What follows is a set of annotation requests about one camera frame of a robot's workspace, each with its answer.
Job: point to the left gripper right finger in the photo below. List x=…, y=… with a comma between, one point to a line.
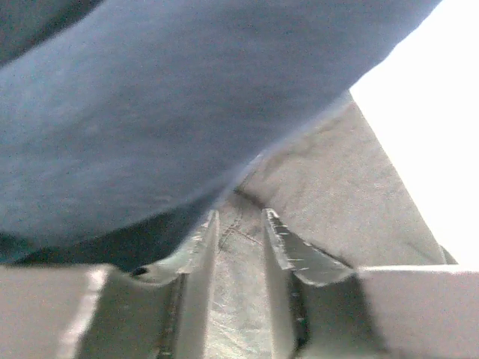
x=322, y=308

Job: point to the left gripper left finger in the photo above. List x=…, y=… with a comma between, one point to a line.
x=102, y=312

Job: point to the blue printed tank top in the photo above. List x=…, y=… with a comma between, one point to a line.
x=124, y=122

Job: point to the black tank top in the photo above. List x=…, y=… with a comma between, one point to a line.
x=334, y=187

